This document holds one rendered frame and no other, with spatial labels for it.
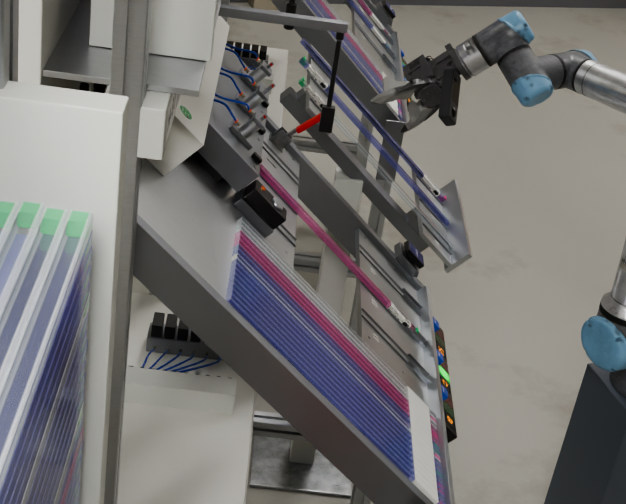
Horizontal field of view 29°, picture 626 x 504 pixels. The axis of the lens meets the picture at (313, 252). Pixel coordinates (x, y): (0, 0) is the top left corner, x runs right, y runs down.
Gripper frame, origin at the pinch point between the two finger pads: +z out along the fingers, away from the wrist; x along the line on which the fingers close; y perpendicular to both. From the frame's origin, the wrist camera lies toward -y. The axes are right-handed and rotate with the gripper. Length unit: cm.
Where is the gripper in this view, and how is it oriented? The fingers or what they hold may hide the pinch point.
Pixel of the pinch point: (386, 120)
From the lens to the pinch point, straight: 260.6
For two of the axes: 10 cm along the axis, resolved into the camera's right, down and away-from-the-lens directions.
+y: -3.0, -7.9, 5.3
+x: -4.8, -3.5, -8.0
